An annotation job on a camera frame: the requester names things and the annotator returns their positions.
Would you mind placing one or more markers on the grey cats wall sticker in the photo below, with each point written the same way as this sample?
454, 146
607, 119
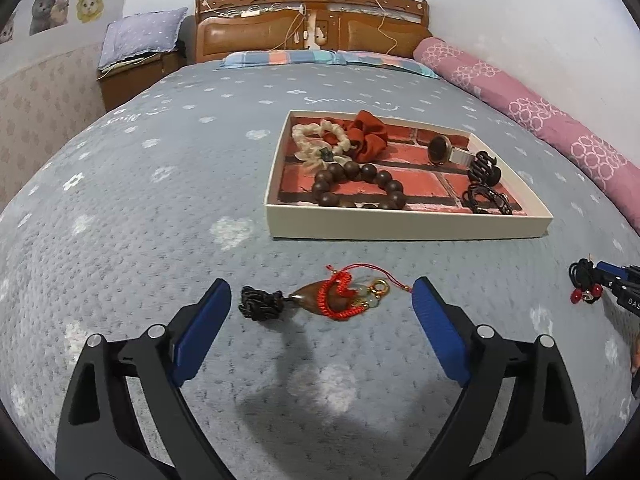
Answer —
47, 12

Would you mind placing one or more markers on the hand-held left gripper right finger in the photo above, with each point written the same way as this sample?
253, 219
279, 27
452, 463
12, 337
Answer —
440, 340

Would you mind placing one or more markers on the red scrunchie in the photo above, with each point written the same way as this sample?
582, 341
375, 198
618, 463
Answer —
367, 132

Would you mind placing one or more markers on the wooden nightstand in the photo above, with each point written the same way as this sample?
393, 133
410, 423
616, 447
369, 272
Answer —
135, 82

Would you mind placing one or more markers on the white power strip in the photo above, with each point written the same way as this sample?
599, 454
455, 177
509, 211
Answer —
250, 11

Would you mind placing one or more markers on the wooden bed headboard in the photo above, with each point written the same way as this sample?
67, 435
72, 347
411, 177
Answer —
220, 40

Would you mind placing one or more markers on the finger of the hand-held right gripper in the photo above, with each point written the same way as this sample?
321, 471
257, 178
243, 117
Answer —
610, 266
611, 284

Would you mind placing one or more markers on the black hair claw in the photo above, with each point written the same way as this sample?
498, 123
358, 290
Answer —
485, 167

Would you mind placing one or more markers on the striped pillow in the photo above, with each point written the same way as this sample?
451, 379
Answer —
280, 59
390, 62

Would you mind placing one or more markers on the cream scrunchie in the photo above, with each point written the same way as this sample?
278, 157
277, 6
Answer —
305, 135

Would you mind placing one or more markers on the yellow flower cat sticker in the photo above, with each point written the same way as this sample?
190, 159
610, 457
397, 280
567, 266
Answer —
89, 5

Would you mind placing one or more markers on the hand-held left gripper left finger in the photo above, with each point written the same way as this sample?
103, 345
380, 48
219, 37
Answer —
200, 340

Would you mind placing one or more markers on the grey flower-print blanket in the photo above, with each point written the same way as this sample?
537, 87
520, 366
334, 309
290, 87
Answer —
150, 240

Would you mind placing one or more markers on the pink rolled quilt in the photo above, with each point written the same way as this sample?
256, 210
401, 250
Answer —
540, 115

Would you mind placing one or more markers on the watch with beige band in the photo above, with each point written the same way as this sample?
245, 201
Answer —
440, 150

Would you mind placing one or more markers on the tabby kitten wall sticker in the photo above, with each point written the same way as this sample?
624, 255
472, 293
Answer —
6, 30

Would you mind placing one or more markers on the beige tray with red lining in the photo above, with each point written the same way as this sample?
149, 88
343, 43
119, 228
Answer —
400, 225

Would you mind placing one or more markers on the purple dotted pillow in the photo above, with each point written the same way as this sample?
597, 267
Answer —
142, 35

